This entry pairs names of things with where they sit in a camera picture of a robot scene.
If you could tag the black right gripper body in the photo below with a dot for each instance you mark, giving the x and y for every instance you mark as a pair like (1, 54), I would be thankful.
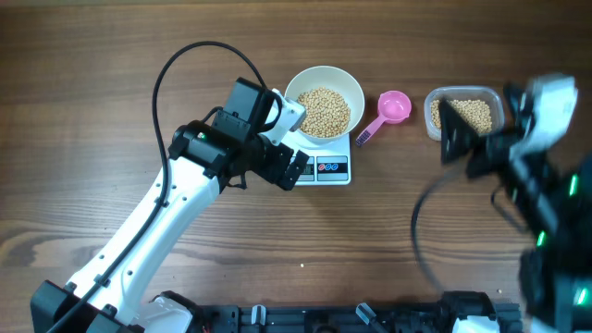
(492, 152)

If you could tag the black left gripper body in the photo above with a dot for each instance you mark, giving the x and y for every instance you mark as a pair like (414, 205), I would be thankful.
(271, 161)

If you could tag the pink plastic scoop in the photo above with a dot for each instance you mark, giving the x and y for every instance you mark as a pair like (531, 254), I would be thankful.
(393, 107)

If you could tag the white bowl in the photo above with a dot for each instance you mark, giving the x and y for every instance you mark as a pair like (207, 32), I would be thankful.
(335, 79)

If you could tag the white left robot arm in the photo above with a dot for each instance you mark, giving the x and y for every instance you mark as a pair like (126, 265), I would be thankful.
(106, 294)

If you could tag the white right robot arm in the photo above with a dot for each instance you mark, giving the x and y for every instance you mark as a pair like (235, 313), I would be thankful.
(555, 276)

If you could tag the white digital kitchen scale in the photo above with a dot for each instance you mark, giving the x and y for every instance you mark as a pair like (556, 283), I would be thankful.
(329, 163)

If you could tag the soybeans in bowl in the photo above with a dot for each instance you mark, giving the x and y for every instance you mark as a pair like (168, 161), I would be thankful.
(327, 113)

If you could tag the soybeans in container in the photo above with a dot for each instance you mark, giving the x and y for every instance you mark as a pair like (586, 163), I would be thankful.
(475, 112)

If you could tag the clear plastic container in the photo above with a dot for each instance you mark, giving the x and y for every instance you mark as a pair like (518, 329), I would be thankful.
(485, 94)

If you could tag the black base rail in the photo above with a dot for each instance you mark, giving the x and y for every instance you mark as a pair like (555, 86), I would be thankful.
(455, 311)

